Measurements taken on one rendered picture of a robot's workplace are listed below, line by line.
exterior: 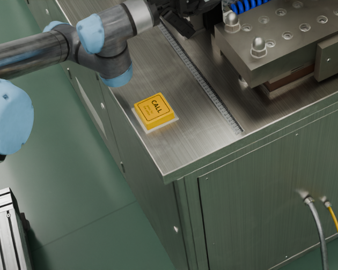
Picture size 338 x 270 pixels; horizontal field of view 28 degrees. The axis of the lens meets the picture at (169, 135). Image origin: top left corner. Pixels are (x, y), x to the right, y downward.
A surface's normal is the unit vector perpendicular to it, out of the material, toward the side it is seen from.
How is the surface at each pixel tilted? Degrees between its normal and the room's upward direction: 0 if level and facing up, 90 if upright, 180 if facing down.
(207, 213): 90
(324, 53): 90
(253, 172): 90
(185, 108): 0
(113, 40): 90
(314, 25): 0
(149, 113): 0
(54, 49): 71
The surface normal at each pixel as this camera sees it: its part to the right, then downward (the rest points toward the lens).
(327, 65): 0.45, 0.69
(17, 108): 0.88, 0.28
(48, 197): -0.10, -0.59
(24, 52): 0.73, -0.36
